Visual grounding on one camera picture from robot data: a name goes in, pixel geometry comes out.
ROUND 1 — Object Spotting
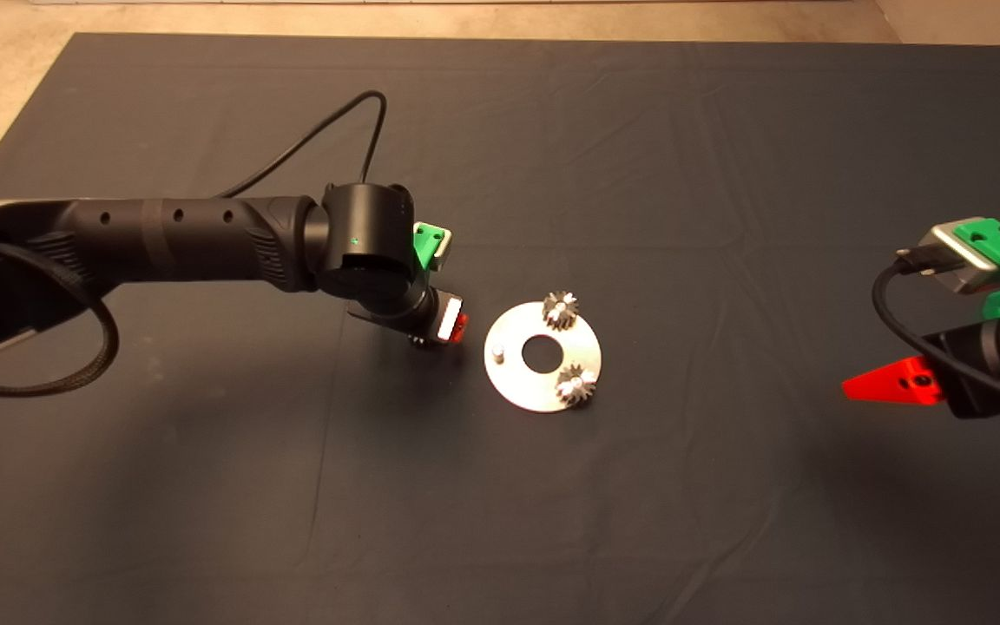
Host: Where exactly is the black braided cable sleeve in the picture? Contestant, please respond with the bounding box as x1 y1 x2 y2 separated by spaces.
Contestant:
0 243 121 398

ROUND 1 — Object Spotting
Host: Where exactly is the green left camera mount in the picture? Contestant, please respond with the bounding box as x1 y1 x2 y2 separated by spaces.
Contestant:
415 222 451 272

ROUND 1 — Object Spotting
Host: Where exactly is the dark grey table cloth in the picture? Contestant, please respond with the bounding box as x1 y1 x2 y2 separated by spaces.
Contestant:
0 33 1000 625

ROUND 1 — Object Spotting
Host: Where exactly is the round metal carrier plate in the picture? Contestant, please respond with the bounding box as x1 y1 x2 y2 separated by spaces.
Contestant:
484 299 603 413

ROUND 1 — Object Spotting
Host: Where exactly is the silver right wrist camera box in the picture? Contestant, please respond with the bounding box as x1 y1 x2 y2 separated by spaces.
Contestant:
917 221 1000 294

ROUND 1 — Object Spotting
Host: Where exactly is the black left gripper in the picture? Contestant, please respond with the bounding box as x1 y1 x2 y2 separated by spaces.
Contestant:
346 286 470 350

